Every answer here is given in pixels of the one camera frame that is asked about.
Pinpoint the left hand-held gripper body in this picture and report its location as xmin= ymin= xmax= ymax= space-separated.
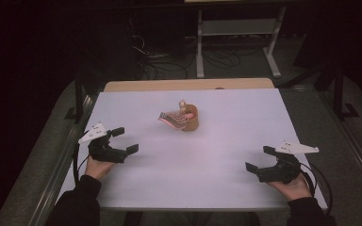
xmin=77 ymin=121 xmax=130 ymax=165

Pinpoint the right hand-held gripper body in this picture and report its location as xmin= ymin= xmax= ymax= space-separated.
xmin=256 ymin=140 xmax=321 ymax=185

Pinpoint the pink hairbrush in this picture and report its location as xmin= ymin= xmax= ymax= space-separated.
xmin=157 ymin=109 xmax=196 ymax=131

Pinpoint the person's left hand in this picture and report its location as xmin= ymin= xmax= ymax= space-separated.
xmin=84 ymin=155 xmax=117 ymax=182

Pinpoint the person's right hand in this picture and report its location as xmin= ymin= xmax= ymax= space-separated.
xmin=267 ymin=172 xmax=313 ymax=202

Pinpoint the white table sheet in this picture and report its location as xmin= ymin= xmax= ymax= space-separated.
xmin=58 ymin=88 xmax=328 ymax=210

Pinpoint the black metal stand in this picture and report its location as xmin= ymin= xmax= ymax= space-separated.
xmin=276 ymin=59 xmax=361 ymax=121
xmin=64 ymin=69 xmax=91 ymax=124

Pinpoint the wooden table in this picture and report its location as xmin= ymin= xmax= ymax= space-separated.
xmin=103 ymin=77 xmax=275 ymax=93

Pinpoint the white metal stand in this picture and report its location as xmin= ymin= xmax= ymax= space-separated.
xmin=196 ymin=6 xmax=288 ymax=79

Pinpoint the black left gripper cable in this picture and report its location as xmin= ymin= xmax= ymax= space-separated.
xmin=72 ymin=142 xmax=91 ymax=186

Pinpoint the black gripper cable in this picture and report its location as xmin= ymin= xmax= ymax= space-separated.
xmin=72 ymin=142 xmax=91 ymax=186
xmin=300 ymin=161 xmax=334 ymax=216

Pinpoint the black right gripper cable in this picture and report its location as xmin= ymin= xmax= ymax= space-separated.
xmin=300 ymin=161 xmax=334 ymax=216

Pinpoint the tangle of black floor cables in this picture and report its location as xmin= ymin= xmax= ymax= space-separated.
xmin=127 ymin=15 xmax=265 ymax=81

